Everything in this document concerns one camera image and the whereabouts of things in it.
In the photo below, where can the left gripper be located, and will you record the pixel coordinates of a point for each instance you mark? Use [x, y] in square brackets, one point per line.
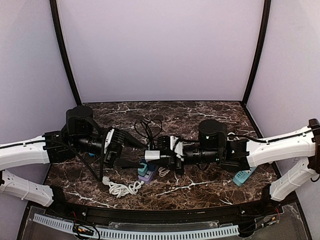
[116, 146]

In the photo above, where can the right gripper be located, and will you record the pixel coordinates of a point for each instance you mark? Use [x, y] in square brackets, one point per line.
[170, 153]

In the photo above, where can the teal charger plug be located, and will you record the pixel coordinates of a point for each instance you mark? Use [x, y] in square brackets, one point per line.
[143, 169]

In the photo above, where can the purple power strip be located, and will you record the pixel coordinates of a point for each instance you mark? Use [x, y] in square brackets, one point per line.
[147, 176]

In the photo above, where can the white charger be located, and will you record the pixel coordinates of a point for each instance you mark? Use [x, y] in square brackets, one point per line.
[152, 155]

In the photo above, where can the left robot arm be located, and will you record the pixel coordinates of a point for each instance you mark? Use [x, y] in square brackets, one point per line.
[94, 150]

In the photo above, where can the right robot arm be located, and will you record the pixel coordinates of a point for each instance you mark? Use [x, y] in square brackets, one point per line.
[243, 153]

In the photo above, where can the teal power strip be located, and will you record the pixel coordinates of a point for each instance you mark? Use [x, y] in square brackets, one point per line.
[242, 176]

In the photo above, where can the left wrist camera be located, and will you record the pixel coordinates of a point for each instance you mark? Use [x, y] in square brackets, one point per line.
[79, 121]

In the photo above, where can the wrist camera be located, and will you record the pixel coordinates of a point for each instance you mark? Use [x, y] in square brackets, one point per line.
[212, 135]
[79, 121]

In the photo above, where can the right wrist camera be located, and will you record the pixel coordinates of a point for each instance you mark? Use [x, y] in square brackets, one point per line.
[212, 135]

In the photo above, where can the white slotted cable duct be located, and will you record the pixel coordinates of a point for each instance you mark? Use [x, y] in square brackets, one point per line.
[122, 231]

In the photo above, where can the left black frame post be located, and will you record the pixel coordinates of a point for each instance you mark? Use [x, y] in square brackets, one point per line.
[63, 51]

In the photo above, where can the black frame post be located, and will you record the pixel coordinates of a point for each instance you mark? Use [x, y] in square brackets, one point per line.
[63, 51]
[258, 51]

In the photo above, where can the right black frame post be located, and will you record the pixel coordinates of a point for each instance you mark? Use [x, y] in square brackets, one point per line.
[258, 51]

